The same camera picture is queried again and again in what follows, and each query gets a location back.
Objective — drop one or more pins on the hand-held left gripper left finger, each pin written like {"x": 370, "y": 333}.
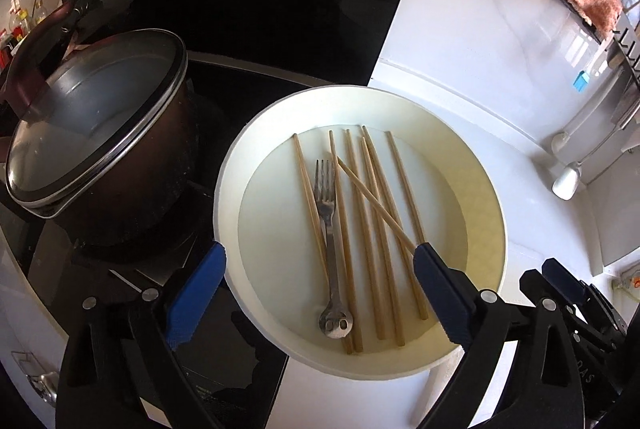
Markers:
{"x": 197, "y": 294}

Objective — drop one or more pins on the brown cooking pot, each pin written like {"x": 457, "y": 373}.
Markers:
{"x": 150, "y": 194}

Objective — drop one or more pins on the shiny metal object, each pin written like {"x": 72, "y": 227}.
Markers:
{"x": 44, "y": 386}

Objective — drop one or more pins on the metal fork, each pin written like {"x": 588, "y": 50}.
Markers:
{"x": 327, "y": 219}

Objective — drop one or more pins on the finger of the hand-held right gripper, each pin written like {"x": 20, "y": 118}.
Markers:
{"x": 531, "y": 284}
{"x": 560, "y": 279}

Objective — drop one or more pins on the glass pot lid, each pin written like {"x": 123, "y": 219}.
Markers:
{"x": 90, "y": 119}

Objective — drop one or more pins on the dark red frying pan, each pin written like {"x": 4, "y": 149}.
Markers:
{"x": 30, "y": 59}

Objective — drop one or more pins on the white round plate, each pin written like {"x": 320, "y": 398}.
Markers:
{"x": 280, "y": 189}

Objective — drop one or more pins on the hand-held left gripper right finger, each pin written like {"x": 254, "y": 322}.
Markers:
{"x": 445, "y": 294}

